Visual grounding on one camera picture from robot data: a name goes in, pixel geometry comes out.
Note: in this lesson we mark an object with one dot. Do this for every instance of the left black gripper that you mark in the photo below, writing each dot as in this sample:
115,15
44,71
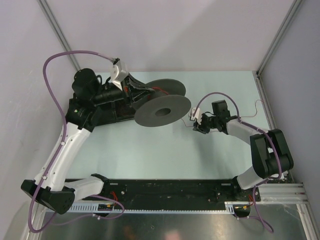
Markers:
134,89

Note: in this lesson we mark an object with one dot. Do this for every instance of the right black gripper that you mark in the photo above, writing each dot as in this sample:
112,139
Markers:
201,127

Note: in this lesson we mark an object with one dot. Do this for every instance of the dark grey perforated spool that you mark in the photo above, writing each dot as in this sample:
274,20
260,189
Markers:
166,105

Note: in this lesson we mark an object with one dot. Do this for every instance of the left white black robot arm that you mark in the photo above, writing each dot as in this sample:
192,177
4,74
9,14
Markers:
94,103

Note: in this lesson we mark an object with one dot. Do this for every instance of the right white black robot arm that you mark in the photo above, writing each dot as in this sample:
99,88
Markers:
270,154

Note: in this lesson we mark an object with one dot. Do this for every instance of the black compartment tray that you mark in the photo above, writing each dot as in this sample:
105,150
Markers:
87,115

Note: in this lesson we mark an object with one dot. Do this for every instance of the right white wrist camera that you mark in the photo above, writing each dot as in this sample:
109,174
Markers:
195,115

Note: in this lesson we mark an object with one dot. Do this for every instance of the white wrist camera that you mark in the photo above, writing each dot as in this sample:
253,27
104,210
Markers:
118,73
195,115

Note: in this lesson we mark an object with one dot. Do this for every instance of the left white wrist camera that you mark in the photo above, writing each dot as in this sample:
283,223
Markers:
118,73

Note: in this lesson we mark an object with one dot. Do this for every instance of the aluminium frame rail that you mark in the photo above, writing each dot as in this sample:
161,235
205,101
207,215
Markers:
283,193

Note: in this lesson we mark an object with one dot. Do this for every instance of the grey slotted cable duct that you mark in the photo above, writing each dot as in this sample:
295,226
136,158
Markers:
107,208

